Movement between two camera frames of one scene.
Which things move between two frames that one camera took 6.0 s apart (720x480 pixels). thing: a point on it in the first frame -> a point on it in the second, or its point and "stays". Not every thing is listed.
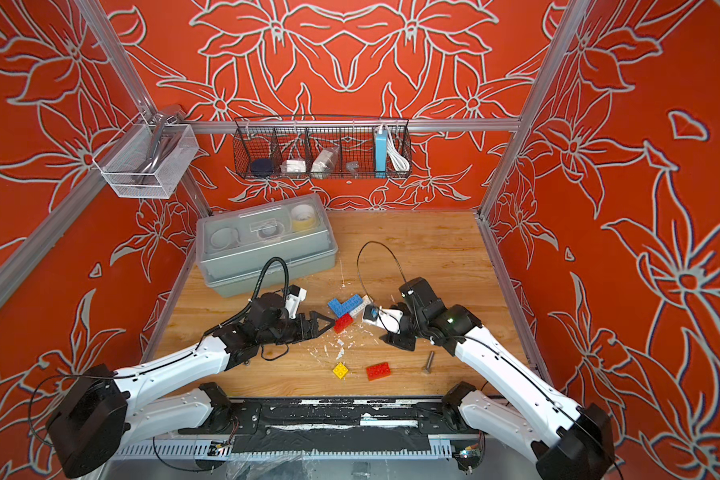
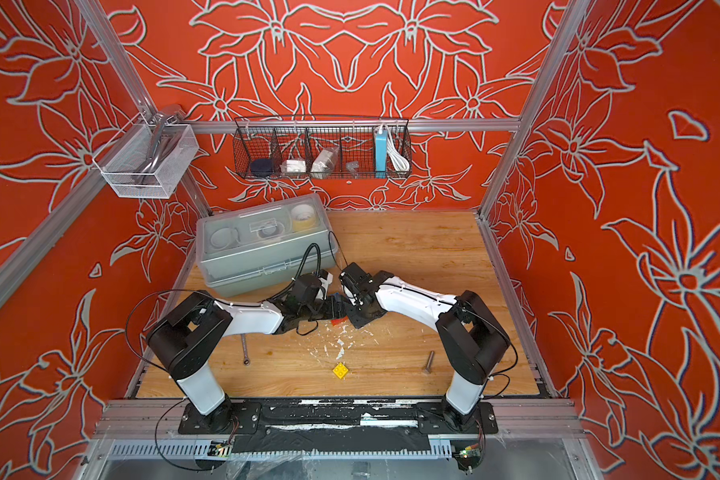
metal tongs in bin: (167, 125) stays
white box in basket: (293, 166) stays
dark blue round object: (262, 167) stays
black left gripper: (312, 326) -> (332, 304)
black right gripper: (397, 341) -> (354, 320)
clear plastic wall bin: (147, 160) stays
